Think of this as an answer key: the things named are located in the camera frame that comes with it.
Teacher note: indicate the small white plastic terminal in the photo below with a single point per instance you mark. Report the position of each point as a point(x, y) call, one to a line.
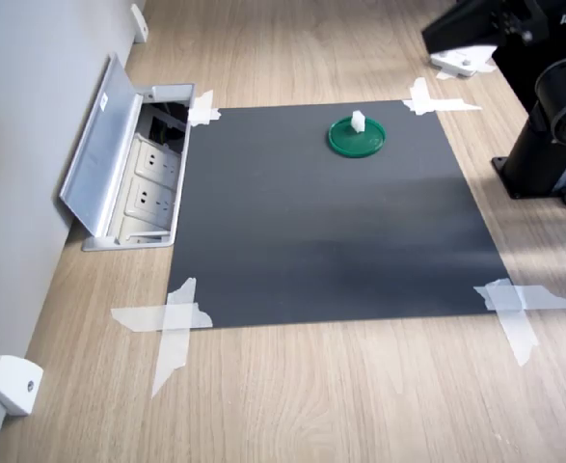
point(358, 121)

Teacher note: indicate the round green lid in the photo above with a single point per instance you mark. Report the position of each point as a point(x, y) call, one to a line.
point(357, 142)

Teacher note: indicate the white tape strip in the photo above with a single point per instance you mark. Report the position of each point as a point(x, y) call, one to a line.
point(420, 91)
point(519, 337)
point(138, 318)
point(204, 99)
point(451, 105)
point(543, 296)
point(204, 117)
point(172, 347)

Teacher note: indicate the dark grey mat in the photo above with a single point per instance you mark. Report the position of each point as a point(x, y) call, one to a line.
point(287, 217)

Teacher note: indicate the white power socket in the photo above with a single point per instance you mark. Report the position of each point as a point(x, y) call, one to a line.
point(157, 159)
point(148, 198)

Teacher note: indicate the silver table socket box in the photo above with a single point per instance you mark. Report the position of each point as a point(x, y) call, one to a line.
point(99, 159)

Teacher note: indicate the grey partition panel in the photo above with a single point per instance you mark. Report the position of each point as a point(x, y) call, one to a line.
point(17, 144)

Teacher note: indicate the white corner bracket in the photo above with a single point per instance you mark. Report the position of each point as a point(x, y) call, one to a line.
point(140, 24)
point(15, 386)

